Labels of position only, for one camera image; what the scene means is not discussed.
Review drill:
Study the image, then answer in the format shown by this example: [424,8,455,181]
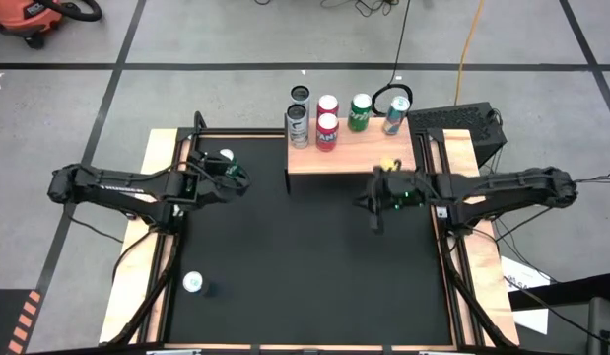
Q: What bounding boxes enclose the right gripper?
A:
[353,166,432,234]

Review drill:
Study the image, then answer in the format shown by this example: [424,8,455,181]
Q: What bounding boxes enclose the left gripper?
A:
[195,152,250,203]

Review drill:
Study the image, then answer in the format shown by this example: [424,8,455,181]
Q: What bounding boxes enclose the green Sprite can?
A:
[218,147,242,178]
[347,93,373,133]

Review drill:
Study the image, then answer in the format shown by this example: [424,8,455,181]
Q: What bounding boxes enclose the white Celsius Arctic Vibe can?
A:
[290,84,312,112]
[285,103,310,150]

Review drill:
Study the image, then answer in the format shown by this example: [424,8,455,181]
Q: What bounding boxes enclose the red Fanta strawberry can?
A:
[316,94,340,118]
[315,112,340,153]

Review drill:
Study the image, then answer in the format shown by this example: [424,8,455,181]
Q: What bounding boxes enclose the dark can with silver top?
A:
[182,270,220,298]

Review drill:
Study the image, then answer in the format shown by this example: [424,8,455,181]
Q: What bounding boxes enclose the black perforated computer case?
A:
[406,101,508,169]

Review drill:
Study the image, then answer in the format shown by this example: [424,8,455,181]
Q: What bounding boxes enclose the wooden table side board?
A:
[98,128,187,345]
[441,128,521,347]

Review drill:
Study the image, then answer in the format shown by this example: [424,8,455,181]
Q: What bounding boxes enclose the white paper sheet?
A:
[500,254,552,336]

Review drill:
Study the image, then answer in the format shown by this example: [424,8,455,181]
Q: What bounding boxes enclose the grey box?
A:
[586,295,610,355]

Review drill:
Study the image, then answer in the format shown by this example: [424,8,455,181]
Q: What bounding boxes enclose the orange shop vacuum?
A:
[0,0,65,50]

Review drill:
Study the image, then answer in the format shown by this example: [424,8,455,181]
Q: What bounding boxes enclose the black orange striped mat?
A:
[0,289,43,355]

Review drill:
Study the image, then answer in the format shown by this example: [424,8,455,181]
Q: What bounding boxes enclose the black table frame rail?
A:
[175,126,435,141]

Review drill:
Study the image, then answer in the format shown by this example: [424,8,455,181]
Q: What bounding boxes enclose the wooden shelf with black frame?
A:
[283,116,418,196]

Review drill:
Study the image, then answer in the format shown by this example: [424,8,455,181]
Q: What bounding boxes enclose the black diagonal frame strut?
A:
[106,231,181,346]
[440,231,517,349]

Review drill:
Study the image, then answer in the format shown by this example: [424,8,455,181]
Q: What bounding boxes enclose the thin black cable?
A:
[372,0,415,118]

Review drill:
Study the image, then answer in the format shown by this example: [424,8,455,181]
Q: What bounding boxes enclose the yellow cable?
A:
[453,0,486,107]

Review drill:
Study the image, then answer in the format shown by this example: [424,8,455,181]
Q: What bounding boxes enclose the black vacuum hose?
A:
[37,0,103,23]

